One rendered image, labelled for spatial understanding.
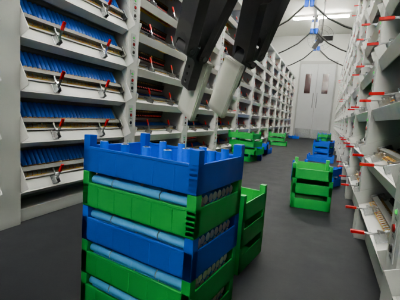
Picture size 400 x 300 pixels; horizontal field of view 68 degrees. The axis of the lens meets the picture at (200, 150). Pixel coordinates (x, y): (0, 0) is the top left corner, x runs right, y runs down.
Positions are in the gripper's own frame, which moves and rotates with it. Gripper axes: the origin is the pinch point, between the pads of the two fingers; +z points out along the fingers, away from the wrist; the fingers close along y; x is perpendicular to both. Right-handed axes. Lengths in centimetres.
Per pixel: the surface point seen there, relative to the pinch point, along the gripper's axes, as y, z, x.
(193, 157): -6.9, 16.0, -5.3
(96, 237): 3.7, 44.4, -14.8
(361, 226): -97, 59, 10
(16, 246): 15, 80, -45
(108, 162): 0.6, 28.4, -20.8
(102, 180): 1.2, 33.4, -21.0
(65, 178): -9, 86, -76
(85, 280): 6, 56, -12
